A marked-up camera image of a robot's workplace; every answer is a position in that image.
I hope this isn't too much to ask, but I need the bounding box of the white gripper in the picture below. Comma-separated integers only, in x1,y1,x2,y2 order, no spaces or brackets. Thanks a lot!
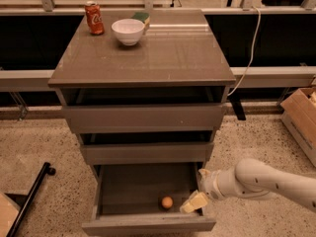
180,169,235,213

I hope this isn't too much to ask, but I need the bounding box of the orange fruit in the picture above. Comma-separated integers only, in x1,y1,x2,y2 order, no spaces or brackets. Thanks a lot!
161,197,174,209

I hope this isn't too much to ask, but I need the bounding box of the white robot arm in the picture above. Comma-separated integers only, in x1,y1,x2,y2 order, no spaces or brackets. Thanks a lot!
180,158,316,213

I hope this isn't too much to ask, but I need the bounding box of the grey bottom drawer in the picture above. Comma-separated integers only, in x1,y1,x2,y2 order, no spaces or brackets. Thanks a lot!
82,163,215,237

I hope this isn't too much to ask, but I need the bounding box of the grey drawer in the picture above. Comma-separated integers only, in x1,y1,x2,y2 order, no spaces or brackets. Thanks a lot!
82,163,215,237
63,87,224,133
80,131,213,165

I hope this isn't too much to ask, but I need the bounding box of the grey top drawer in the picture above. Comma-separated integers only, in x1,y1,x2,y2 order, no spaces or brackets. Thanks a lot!
63,87,224,133

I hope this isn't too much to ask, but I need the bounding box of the grey drawer cabinet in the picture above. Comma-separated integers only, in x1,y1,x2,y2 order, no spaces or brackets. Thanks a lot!
47,8,237,183

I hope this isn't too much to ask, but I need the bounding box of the grey middle drawer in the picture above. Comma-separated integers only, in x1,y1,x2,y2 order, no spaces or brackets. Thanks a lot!
80,131,213,165

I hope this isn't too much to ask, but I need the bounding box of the black table leg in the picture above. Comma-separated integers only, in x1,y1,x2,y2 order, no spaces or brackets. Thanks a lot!
228,93,246,120

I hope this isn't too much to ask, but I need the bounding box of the cardboard box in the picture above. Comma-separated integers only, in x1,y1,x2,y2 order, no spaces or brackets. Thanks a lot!
280,88,316,166

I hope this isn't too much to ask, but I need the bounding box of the black metal leg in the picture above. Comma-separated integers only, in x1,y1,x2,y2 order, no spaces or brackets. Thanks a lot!
6,162,56,237

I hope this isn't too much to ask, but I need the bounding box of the white ceramic bowl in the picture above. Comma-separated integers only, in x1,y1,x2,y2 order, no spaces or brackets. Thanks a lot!
112,19,145,45

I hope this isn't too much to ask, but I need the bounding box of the green yellow sponge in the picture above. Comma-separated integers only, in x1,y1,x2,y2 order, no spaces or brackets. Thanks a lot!
131,12,150,30

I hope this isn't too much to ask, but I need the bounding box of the wooden board corner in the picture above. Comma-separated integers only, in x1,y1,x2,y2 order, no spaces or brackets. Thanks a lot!
0,192,20,237

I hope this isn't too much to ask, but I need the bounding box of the red soda can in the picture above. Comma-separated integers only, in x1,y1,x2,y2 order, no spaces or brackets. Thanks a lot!
85,1,105,36

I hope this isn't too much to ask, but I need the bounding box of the white cable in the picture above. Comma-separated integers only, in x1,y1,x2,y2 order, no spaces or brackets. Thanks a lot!
226,5,262,98

